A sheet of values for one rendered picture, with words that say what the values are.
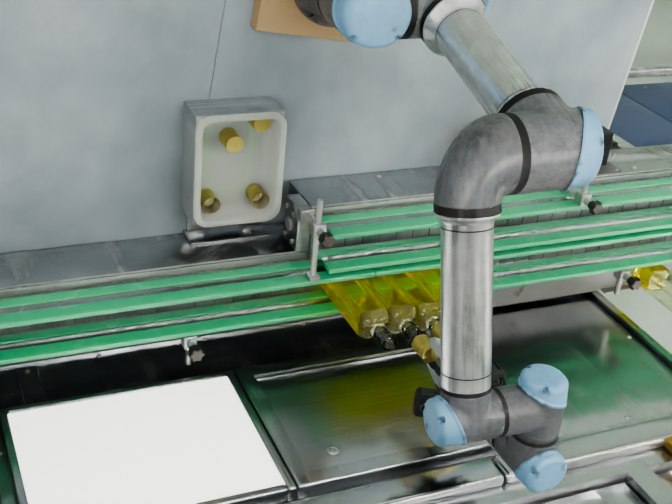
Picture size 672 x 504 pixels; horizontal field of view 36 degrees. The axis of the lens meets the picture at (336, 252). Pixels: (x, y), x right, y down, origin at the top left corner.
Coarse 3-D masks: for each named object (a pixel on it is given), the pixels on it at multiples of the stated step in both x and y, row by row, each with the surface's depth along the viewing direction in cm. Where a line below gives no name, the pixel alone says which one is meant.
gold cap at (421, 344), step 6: (420, 336) 185; (426, 336) 185; (414, 342) 185; (420, 342) 184; (426, 342) 184; (414, 348) 185; (420, 348) 183; (426, 348) 182; (420, 354) 183; (426, 354) 182; (432, 354) 183; (426, 360) 183; (432, 360) 184
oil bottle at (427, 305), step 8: (408, 272) 203; (400, 280) 200; (408, 280) 201; (416, 280) 201; (400, 288) 198; (408, 288) 198; (416, 288) 198; (424, 288) 198; (408, 296) 196; (416, 296) 196; (424, 296) 196; (432, 296) 196; (416, 304) 193; (424, 304) 193; (432, 304) 194; (416, 312) 193; (424, 312) 192; (432, 312) 193; (416, 320) 194; (424, 320) 193; (424, 328) 194
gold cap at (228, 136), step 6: (222, 132) 192; (228, 132) 191; (234, 132) 191; (222, 138) 191; (228, 138) 189; (234, 138) 189; (240, 138) 190; (228, 144) 189; (234, 144) 190; (240, 144) 190; (228, 150) 190; (234, 150) 190
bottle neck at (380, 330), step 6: (378, 324) 188; (372, 330) 188; (378, 330) 186; (384, 330) 186; (378, 336) 186; (384, 336) 185; (390, 336) 185; (378, 342) 186; (384, 342) 184; (390, 342) 186; (396, 342) 185; (384, 348) 185; (390, 348) 185
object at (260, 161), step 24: (216, 120) 183; (240, 120) 185; (216, 144) 193; (264, 144) 197; (216, 168) 196; (240, 168) 198; (264, 168) 199; (216, 192) 198; (240, 192) 200; (216, 216) 195; (240, 216) 196; (264, 216) 197
